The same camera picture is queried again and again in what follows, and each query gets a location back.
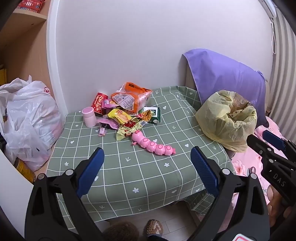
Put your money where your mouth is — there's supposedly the pink caterpillar toy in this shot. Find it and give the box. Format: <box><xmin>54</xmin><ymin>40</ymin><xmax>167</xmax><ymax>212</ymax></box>
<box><xmin>131</xmin><ymin>130</ymin><xmax>176</xmax><ymax>157</ymax></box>

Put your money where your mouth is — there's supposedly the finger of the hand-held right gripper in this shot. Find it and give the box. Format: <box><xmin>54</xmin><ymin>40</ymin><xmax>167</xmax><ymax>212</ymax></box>
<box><xmin>246</xmin><ymin>134</ymin><xmax>281</xmax><ymax>163</ymax></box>
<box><xmin>262</xmin><ymin>130</ymin><xmax>296</xmax><ymax>161</ymax></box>

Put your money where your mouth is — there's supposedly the orange snack bag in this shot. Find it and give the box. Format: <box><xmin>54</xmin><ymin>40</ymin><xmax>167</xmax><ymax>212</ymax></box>
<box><xmin>110</xmin><ymin>82</ymin><xmax>153</xmax><ymax>112</ymax></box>

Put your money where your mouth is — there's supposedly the white green tissue packet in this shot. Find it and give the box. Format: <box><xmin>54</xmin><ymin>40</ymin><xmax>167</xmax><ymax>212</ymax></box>
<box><xmin>142</xmin><ymin>106</ymin><xmax>161</xmax><ymax>124</ymax></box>

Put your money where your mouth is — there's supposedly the brown fuzzy slipper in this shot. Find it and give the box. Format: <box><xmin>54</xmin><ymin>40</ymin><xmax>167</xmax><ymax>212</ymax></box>
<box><xmin>143</xmin><ymin>219</ymin><xmax>164</xmax><ymax>237</ymax></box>
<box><xmin>102</xmin><ymin>221</ymin><xmax>139</xmax><ymax>241</ymax></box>

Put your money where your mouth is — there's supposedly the white plastic bag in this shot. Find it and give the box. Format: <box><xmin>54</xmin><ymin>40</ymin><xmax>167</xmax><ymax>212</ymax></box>
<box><xmin>0</xmin><ymin>75</ymin><xmax>65</xmax><ymax>172</ymax></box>

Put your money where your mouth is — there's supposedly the yellow can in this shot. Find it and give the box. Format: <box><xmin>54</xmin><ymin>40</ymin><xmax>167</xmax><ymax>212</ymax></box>
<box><xmin>13</xmin><ymin>158</ymin><xmax>36</xmax><ymax>184</ymax></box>

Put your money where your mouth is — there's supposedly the purple cloth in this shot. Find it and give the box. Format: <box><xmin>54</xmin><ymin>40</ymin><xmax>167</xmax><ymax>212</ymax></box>
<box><xmin>181</xmin><ymin>49</ymin><xmax>267</xmax><ymax>128</ymax></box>

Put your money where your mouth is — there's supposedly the pink cup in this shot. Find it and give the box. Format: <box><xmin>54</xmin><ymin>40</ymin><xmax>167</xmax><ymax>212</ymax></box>
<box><xmin>82</xmin><ymin>107</ymin><xmax>97</xmax><ymax>128</ymax></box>

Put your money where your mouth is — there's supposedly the red snack can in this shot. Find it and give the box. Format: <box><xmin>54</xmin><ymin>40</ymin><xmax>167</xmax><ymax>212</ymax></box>
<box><xmin>91</xmin><ymin>92</ymin><xmax>109</xmax><ymax>115</ymax></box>

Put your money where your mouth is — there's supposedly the red basket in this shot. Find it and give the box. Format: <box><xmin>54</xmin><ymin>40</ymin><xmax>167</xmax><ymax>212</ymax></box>
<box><xmin>15</xmin><ymin>0</ymin><xmax>45</xmax><ymax>13</ymax></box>

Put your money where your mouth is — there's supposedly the yellow snack packet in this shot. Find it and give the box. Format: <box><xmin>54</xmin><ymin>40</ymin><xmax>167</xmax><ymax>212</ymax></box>
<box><xmin>107</xmin><ymin>109</ymin><xmax>133</xmax><ymax>125</ymax></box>

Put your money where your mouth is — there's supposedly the magenta snack packet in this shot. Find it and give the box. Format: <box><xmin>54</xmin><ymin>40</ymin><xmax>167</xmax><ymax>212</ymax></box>
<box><xmin>102</xmin><ymin>98</ymin><xmax>116</xmax><ymax>109</ymax></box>

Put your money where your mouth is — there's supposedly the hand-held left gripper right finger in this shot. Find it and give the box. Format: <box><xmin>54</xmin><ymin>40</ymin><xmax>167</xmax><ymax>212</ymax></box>
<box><xmin>187</xmin><ymin>146</ymin><xmax>271</xmax><ymax>241</ymax></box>

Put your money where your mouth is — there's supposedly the red yellow wrapper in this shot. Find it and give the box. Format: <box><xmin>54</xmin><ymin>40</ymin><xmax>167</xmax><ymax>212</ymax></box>
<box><xmin>116</xmin><ymin>118</ymin><xmax>144</xmax><ymax>141</ymax></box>

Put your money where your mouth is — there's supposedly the yellow plastic bag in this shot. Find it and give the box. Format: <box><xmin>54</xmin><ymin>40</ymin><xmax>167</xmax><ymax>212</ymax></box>
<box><xmin>195</xmin><ymin>90</ymin><xmax>258</xmax><ymax>153</ymax></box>

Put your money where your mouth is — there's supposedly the person's right hand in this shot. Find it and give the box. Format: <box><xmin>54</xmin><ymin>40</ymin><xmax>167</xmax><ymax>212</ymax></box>
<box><xmin>268</xmin><ymin>184</ymin><xmax>292</xmax><ymax>223</ymax></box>

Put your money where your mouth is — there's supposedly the pink floral blanket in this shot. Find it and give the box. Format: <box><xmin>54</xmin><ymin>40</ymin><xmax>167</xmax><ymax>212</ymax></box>
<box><xmin>231</xmin><ymin>115</ymin><xmax>292</xmax><ymax>210</ymax></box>

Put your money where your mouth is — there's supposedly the white cable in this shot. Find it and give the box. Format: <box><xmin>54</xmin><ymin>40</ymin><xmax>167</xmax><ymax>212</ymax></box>
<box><xmin>270</xmin><ymin>17</ymin><xmax>277</xmax><ymax>55</ymax></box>

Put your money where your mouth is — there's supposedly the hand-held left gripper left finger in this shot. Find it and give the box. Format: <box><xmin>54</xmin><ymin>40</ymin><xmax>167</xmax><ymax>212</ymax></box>
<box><xmin>24</xmin><ymin>147</ymin><xmax>105</xmax><ymax>241</ymax></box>

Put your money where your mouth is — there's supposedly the pink printed plastic wrapper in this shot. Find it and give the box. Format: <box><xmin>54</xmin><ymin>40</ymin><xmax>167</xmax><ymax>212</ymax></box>
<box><xmin>96</xmin><ymin>116</ymin><xmax>120</xmax><ymax>131</ymax></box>

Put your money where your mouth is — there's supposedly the striped curtain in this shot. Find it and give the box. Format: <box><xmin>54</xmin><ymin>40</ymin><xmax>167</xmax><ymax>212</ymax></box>
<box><xmin>265</xmin><ymin>7</ymin><xmax>296</xmax><ymax>145</ymax></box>

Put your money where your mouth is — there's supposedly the gold brown wrapper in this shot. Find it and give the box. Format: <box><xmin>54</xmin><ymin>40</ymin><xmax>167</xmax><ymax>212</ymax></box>
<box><xmin>137</xmin><ymin>110</ymin><xmax>152</xmax><ymax>124</ymax></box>

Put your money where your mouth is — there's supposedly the green checked tablecloth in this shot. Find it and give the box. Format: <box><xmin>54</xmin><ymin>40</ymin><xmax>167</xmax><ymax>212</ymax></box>
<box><xmin>45</xmin><ymin>86</ymin><xmax>234</xmax><ymax>230</ymax></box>

